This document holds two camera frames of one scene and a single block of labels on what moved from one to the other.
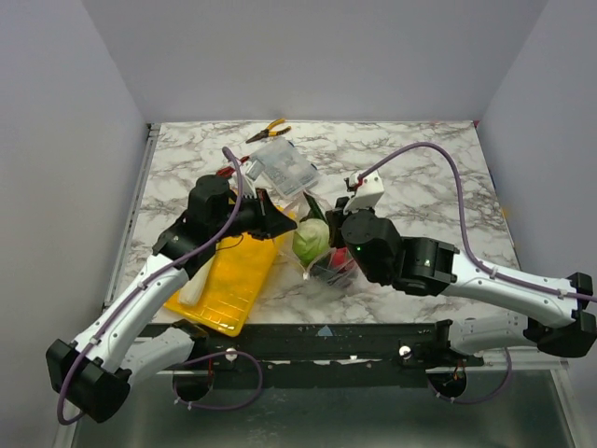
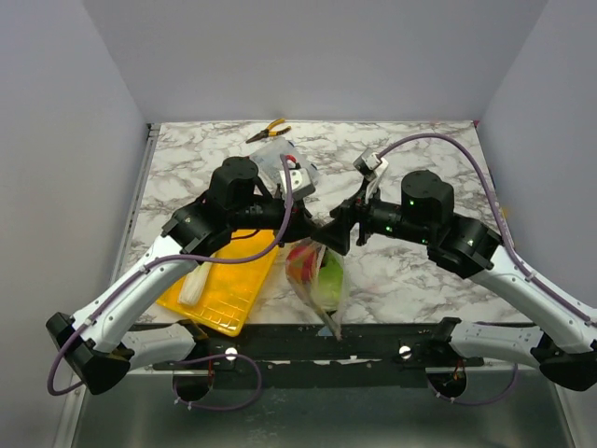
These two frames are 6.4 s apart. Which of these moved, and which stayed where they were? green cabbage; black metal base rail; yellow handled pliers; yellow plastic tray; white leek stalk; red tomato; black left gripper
Moved: red tomato; black left gripper; green cabbage
Stayed: yellow plastic tray; white leek stalk; yellow handled pliers; black metal base rail
